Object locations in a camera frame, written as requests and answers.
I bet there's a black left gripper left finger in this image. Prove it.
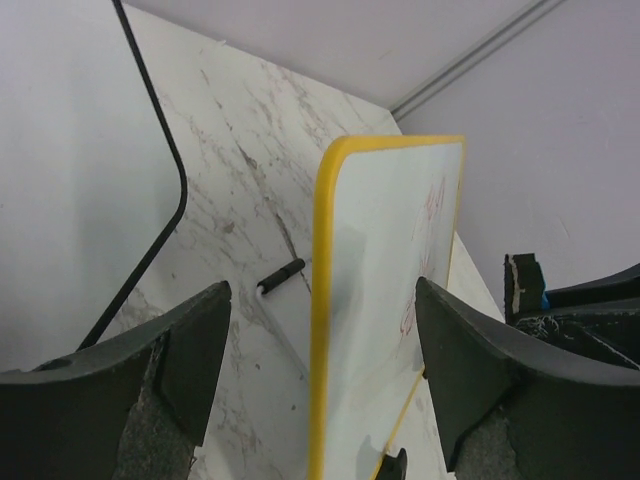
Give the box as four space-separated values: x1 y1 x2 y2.
1 281 232 479

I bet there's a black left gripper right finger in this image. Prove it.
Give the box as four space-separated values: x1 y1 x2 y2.
415 277 639 479

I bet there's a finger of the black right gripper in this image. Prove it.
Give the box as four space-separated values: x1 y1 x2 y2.
545 264 639 308
507 307 639 370

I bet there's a blue whiteboard eraser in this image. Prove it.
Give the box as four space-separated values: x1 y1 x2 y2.
504 253 550 325

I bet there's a yellow framed small whiteboard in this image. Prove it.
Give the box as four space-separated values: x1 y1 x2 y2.
307 135 466 479

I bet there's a black whiteboard foot stand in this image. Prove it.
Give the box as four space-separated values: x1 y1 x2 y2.
374 448 408 480

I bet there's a large black framed whiteboard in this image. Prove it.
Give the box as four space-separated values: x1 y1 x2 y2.
1 1 186 371

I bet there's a black capped white marker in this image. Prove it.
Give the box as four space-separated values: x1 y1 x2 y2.
255 258 311 381

